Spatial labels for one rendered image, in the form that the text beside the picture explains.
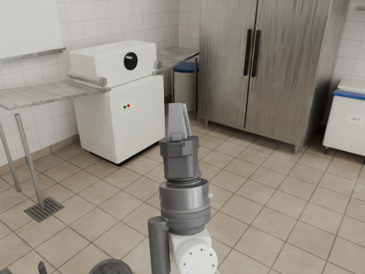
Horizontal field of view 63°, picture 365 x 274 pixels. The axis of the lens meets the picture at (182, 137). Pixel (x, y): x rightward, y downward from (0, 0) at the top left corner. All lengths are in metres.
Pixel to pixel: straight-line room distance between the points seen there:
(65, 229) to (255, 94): 2.38
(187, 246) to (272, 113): 3.09
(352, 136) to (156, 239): 3.27
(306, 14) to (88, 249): 2.78
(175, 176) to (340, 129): 3.25
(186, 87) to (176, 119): 4.05
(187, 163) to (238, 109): 3.23
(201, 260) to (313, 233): 2.23
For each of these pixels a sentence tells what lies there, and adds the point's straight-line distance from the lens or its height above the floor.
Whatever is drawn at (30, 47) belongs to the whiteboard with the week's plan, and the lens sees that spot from 3.47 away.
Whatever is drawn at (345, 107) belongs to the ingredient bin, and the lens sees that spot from 3.57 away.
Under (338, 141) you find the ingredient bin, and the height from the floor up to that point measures 0.23.
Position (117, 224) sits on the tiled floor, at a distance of 2.63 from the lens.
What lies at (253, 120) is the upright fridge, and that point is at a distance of 3.65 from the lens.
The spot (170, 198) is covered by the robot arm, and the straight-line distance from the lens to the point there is 0.50.
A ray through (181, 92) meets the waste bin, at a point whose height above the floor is 0.31.
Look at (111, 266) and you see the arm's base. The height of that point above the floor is 1.26.
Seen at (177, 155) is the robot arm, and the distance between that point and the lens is 0.47.
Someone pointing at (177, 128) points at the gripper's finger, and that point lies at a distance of 0.49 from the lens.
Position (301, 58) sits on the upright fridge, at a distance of 3.29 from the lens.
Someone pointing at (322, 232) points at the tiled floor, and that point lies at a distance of 2.75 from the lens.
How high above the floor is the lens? 1.77
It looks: 27 degrees down
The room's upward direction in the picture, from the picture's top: straight up
